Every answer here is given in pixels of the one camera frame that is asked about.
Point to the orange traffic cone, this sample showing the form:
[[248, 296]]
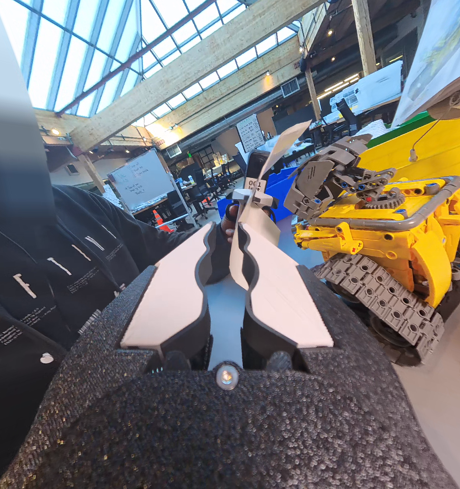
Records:
[[161, 223]]

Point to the green plastic bin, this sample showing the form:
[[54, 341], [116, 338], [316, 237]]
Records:
[[398, 130]]

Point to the cluttered background table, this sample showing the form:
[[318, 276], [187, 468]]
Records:
[[287, 149]]

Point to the yellow grey sticker sheet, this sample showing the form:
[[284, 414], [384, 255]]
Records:
[[287, 149]]

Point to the paper sign on stand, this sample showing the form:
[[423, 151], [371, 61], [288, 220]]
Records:
[[250, 134]]

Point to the yellow grey brick robot model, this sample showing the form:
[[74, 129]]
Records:
[[383, 237]]

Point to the instruction booklet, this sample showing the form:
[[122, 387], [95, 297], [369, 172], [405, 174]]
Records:
[[444, 53]]

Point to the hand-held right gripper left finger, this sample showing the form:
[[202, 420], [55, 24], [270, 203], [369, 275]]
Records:
[[169, 306]]

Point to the glass skylight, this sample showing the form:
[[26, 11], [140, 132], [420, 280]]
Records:
[[100, 46]]

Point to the white storage box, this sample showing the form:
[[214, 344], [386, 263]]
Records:
[[367, 92]]

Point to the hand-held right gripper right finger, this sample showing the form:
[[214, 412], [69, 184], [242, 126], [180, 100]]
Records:
[[287, 306]]

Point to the black office chair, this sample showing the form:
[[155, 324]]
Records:
[[346, 114]]

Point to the whiteboard on stand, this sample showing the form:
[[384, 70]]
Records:
[[142, 179]]

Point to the grey desk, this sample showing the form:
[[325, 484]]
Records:
[[444, 397]]

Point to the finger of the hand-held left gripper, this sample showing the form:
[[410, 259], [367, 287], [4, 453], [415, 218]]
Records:
[[264, 200], [241, 199]]

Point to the person's left hand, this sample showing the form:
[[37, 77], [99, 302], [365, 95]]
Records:
[[230, 223]]

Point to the blue plastic bin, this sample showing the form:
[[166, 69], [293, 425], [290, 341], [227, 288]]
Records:
[[279, 187]]

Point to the yellow plastic bin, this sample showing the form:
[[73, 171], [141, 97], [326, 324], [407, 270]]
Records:
[[429, 157]]

